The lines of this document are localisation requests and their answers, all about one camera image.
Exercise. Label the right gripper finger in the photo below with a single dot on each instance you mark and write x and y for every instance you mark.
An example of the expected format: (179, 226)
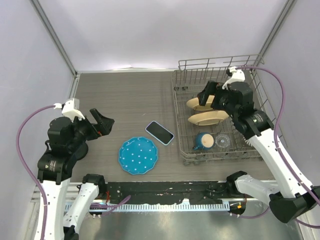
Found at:
(205, 99)
(211, 88)

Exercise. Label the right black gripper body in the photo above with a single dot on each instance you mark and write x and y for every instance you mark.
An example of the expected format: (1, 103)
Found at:
(220, 101)

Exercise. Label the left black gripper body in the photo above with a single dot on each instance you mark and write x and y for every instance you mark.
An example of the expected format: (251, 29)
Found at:
(86, 130)

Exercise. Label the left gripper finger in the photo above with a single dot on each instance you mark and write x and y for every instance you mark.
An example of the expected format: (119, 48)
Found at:
(106, 125)
(99, 118)

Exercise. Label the phone with light blue case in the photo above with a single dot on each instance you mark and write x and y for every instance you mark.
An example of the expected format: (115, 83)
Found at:
(160, 133)

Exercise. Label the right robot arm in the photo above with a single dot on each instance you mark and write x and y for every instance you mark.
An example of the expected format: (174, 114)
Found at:
(294, 194)

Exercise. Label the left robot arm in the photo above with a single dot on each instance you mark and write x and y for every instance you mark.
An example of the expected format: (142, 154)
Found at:
(66, 144)

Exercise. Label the black phone stand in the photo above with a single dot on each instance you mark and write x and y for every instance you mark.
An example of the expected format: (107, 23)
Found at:
(81, 151)

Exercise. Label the beige plate rear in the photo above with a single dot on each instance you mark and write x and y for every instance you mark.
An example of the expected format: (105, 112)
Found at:
(194, 104)

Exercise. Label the beige plate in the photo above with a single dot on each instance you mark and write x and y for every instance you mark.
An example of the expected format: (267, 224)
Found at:
(194, 104)
(208, 118)

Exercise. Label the beige plate front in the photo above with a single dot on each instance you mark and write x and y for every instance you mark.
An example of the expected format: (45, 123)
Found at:
(208, 118)

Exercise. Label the blue mug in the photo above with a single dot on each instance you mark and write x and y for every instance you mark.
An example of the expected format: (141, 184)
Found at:
(203, 141)

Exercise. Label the blue polka dot plate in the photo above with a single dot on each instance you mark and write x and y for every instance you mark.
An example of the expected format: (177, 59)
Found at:
(138, 155)

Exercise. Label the clear glass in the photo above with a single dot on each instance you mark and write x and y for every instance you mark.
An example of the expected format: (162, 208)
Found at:
(222, 141)

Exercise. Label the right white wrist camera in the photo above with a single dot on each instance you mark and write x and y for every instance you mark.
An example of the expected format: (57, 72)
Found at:
(235, 74)

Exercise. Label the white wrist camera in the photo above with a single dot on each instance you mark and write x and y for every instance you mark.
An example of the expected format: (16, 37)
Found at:
(70, 109)
(235, 74)

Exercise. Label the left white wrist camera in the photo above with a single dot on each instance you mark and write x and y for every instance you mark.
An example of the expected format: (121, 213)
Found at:
(70, 109)

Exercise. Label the metal wire dish rack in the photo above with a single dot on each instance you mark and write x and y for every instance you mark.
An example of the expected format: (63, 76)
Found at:
(191, 78)

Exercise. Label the white cable duct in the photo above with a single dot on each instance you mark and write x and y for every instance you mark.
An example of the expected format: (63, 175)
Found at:
(185, 206)

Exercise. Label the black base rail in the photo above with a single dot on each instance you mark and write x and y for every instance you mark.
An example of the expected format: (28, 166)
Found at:
(169, 192)

